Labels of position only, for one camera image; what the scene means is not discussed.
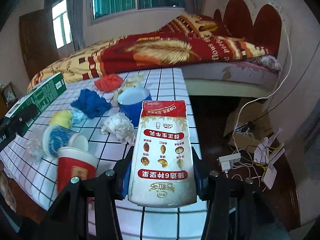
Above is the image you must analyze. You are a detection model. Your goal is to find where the white red milk carton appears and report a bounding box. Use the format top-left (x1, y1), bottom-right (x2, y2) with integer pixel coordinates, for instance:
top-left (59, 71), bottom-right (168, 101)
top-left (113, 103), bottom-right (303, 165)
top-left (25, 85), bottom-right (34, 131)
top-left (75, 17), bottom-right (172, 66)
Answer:
top-left (127, 100), bottom-right (197, 208)

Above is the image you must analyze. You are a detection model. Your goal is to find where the green cardboard box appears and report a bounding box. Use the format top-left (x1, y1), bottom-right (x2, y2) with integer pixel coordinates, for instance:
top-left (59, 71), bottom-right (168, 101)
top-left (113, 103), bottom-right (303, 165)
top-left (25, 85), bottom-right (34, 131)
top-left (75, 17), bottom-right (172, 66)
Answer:
top-left (5, 73), bottom-right (67, 137)

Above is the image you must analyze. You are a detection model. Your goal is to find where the blue paper cup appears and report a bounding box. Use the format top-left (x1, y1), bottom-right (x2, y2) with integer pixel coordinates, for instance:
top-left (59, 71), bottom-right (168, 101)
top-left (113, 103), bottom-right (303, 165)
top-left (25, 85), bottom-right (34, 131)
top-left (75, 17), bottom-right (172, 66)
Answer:
top-left (42, 124), bottom-right (88, 158)
top-left (117, 87), bottom-right (152, 127)

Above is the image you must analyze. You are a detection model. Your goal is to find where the white paper ball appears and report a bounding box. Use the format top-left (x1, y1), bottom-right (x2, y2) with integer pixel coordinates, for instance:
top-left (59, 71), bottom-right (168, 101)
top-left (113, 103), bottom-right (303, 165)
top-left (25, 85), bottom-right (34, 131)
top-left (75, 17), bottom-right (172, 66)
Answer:
top-left (101, 112), bottom-right (136, 145)

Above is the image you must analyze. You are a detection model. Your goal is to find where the red paper cup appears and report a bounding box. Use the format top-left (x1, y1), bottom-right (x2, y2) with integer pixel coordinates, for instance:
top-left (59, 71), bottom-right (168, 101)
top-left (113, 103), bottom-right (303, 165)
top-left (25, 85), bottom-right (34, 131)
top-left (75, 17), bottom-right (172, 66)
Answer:
top-left (57, 147), bottom-right (99, 193)

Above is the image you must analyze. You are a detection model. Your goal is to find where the yellow cloth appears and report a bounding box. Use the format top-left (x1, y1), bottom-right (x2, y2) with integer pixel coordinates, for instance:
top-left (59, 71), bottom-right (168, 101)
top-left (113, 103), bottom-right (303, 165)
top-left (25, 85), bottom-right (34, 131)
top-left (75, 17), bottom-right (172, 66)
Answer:
top-left (49, 110), bottom-right (73, 129)

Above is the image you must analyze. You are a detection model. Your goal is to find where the blue cloth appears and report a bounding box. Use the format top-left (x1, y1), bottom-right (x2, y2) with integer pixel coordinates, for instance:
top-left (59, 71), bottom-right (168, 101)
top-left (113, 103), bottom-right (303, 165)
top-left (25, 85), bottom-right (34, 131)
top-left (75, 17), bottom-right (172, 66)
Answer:
top-left (71, 89), bottom-right (112, 119)

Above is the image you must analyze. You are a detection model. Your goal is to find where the red plastic bag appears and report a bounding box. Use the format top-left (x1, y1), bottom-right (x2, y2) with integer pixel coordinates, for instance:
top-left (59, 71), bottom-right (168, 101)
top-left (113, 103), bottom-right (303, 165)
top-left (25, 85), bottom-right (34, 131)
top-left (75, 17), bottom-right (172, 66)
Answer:
top-left (94, 74), bottom-right (123, 92)

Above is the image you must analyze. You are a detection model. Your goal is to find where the beige paper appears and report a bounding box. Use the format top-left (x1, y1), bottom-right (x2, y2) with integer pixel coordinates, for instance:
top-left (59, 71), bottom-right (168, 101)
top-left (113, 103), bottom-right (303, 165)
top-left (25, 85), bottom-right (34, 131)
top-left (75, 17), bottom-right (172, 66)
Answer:
top-left (112, 73), bottom-right (144, 101)

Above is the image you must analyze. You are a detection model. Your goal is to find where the white power strip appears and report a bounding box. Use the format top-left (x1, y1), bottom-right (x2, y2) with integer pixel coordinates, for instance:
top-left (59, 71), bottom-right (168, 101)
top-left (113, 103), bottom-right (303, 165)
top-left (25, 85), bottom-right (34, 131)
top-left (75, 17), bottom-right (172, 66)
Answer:
top-left (217, 153), bottom-right (241, 173)

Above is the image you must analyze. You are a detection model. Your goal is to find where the white grid tablecloth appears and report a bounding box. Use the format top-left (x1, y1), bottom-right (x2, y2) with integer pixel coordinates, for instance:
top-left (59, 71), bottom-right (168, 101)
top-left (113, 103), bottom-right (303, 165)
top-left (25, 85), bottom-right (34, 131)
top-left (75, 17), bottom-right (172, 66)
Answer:
top-left (1, 68), bottom-right (207, 239)

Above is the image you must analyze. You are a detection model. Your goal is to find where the cardboard box on floor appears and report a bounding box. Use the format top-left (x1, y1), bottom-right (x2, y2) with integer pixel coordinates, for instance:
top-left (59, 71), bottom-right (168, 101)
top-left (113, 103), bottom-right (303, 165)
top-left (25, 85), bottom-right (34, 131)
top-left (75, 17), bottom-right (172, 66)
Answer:
top-left (223, 98), bottom-right (273, 153)

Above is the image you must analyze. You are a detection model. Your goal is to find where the white router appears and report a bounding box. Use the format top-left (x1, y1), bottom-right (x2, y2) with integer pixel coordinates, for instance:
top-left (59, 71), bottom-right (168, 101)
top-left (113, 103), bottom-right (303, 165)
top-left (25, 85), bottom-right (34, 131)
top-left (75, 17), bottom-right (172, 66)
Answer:
top-left (253, 128), bottom-right (285, 190)

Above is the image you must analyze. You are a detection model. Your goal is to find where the brown wooden wardrobe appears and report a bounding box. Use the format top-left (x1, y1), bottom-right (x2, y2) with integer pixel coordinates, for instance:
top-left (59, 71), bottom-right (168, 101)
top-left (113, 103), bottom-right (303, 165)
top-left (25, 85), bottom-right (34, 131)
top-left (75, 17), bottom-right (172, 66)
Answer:
top-left (19, 9), bottom-right (59, 79)

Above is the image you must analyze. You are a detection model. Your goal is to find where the bed with red headboard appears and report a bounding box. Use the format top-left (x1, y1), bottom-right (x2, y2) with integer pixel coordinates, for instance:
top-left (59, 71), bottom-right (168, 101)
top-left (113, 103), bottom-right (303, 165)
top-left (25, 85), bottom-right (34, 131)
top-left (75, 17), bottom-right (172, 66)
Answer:
top-left (26, 0), bottom-right (292, 98)

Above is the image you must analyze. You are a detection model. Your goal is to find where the small side window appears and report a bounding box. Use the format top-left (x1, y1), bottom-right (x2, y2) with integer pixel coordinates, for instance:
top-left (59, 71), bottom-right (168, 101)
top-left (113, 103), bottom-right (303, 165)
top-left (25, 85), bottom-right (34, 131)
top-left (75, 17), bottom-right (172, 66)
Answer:
top-left (44, 0), bottom-right (73, 49)

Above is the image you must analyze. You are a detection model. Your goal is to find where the red yellow feather blanket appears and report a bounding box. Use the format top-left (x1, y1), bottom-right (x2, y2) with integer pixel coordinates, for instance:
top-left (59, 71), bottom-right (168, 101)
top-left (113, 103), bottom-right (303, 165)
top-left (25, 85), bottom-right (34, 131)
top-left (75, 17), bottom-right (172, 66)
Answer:
top-left (27, 14), bottom-right (271, 90)

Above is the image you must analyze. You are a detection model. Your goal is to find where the grey window curtain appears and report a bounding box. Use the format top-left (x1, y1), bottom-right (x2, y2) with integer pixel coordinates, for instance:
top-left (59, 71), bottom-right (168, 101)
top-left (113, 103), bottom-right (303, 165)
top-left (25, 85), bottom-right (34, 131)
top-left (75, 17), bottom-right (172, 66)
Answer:
top-left (66, 0), bottom-right (85, 51)

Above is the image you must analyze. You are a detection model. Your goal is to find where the white cable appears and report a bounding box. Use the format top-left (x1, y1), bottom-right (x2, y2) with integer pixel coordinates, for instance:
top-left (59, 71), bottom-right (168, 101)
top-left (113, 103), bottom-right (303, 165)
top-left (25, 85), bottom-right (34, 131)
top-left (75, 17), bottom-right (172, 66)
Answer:
top-left (224, 15), bottom-right (293, 181)

